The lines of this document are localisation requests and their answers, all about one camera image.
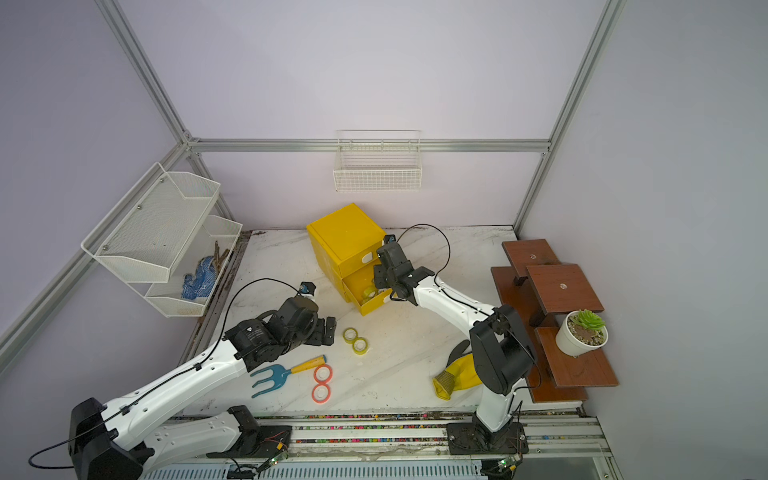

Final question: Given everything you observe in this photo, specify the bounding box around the yellow tape roll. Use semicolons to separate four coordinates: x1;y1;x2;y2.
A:
352;337;369;355
361;286;379;304
342;327;358;344

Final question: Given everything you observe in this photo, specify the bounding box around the yellow drawer cabinet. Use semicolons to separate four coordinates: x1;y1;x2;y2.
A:
307;203;391;316

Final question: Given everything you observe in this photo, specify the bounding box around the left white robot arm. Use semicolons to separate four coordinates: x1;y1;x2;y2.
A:
61;282;337;479

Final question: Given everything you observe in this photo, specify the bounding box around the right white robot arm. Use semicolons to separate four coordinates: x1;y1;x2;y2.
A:
374;234;537;433

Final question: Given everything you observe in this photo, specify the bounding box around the blue item in shelf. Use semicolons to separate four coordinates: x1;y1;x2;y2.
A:
181;256;218;301

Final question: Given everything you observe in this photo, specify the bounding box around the yellow black rubber glove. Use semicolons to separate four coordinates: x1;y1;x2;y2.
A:
432;340;482;401

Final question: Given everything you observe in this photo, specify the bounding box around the white mesh two-tier shelf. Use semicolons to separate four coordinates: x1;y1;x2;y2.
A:
81;163;242;318

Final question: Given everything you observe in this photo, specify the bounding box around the brown wooden stepped shelf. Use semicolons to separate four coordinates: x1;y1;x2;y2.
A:
491;239;619;405

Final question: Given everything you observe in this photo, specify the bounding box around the potted succulent white pot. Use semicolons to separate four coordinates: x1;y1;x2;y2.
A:
555;310;609;358

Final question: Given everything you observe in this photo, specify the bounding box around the teal garden fork yellow handle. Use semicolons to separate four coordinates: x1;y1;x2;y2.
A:
250;355;327;398

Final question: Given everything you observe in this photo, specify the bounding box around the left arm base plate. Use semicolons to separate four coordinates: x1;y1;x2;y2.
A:
206;405;292;459

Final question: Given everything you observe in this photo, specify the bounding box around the white wire wall basket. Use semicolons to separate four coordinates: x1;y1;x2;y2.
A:
333;129;423;193

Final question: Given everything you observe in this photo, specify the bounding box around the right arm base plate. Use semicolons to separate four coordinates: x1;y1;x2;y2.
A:
446;415;529;455

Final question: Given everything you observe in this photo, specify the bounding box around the aluminium frame rail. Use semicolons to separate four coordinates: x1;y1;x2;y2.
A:
1;1;625;373

